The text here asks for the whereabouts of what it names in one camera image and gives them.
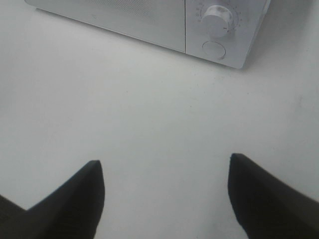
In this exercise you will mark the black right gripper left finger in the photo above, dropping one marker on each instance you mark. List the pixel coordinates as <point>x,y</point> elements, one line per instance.
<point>72,211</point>

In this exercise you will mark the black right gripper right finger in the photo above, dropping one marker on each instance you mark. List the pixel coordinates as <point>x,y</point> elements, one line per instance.
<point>267,208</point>

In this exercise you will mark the round white door button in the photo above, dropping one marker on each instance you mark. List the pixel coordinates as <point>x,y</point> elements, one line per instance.
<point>214,50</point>

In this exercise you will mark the white microwave knob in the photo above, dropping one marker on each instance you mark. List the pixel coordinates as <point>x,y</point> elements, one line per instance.
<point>218,20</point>

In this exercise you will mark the white microwave door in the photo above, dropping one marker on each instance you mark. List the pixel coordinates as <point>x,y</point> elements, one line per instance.
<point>159,22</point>

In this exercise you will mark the white microwave oven body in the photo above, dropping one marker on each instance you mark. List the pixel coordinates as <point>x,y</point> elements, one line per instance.
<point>248,16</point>

